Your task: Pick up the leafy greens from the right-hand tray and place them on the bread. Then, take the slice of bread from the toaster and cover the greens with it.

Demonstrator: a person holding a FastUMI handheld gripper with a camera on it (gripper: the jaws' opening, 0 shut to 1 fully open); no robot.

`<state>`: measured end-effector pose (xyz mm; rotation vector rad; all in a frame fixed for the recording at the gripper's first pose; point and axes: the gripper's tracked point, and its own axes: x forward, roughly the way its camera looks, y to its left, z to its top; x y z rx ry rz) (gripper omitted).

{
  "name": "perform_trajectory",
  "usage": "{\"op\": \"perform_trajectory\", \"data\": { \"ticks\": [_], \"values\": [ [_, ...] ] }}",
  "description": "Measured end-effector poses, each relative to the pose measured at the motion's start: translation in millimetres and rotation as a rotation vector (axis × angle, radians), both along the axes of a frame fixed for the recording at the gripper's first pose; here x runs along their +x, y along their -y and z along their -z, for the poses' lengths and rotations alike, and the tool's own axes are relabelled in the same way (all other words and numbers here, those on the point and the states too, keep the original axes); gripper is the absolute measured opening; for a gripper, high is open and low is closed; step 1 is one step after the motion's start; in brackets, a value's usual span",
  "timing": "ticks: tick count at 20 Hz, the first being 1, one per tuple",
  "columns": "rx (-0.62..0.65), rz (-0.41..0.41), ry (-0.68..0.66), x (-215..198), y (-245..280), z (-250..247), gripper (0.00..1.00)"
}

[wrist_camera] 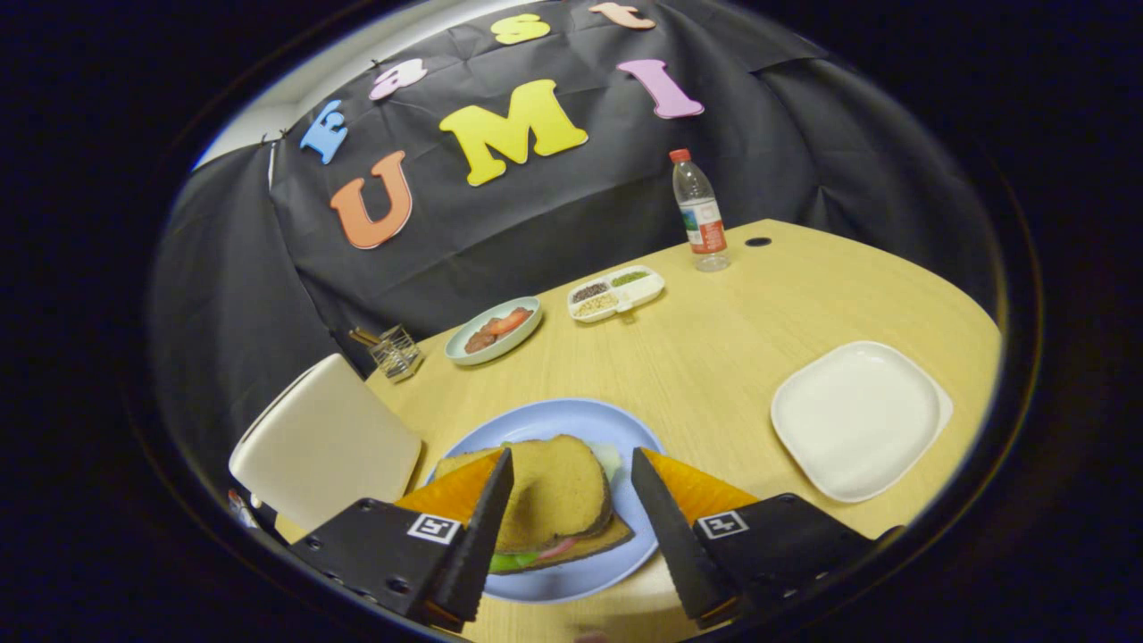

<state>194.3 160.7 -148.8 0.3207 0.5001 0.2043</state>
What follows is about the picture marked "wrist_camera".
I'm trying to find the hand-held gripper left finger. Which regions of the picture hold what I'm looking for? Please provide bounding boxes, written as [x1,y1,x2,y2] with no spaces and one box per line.
[290,447,516,630]

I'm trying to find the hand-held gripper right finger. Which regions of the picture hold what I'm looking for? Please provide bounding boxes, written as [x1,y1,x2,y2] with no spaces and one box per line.
[630,447,903,626]

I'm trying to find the green lettuce leaf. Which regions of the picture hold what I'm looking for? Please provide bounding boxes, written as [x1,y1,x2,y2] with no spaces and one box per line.
[487,439,623,574]

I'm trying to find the brown bread slice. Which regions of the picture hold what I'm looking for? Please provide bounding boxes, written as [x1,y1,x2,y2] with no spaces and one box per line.
[491,514,636,575]
[431,435,615,555]

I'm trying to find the light blue plate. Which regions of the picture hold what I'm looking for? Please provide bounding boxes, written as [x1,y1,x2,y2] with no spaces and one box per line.
[427,398,666,604]

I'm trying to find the white toaster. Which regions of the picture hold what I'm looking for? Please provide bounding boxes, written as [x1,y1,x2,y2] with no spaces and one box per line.
[229,353,422,535]

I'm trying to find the pale green plate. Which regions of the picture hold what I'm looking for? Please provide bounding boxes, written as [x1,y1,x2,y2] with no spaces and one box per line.
[445,296,543,367]

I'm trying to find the cooked brown meat pieces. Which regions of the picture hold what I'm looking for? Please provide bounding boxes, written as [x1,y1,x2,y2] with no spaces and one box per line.
[463,320,505,355]

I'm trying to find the white square plate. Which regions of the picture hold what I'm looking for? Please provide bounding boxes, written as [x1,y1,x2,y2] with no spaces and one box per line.
[771,340,954,504]

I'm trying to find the white divided dish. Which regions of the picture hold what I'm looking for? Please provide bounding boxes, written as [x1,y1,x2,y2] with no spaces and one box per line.
[567,265,666,323]

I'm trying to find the black backdrop cloth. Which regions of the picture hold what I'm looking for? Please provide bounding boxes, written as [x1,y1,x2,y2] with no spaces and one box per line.
[147,0,1001,430]

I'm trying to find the clear plastic water bottle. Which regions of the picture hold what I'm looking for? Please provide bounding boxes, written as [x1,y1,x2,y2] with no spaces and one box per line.
[670,148,730,272]

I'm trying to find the wire utensil holder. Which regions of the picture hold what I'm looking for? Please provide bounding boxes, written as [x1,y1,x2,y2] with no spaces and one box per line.
[349,323,425,383]

